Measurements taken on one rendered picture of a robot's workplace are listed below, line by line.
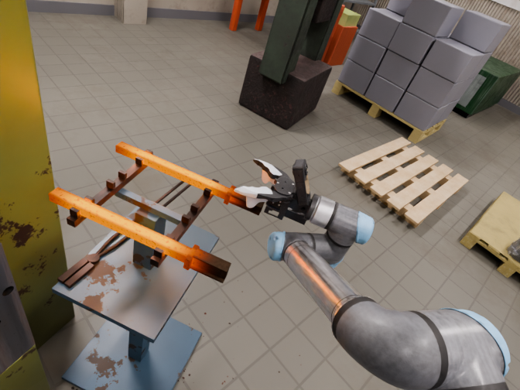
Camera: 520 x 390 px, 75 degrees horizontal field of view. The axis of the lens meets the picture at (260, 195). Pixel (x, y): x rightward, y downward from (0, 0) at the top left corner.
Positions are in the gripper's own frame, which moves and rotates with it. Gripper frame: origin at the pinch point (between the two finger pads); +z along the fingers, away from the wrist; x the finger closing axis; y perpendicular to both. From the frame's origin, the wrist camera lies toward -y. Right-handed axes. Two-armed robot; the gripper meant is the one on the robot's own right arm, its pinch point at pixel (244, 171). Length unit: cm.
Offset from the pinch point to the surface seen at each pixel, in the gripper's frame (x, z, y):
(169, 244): -24.3, 6.8, 8.4
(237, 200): -0.5, -0.8, 9.8
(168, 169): -1.3, 20.2, 8.6
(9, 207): -22, 53, 25
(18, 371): -44, 36, 62
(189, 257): -25.6, 1.6, 7.8
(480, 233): 168, -164, 90
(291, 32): 222, 35, 19
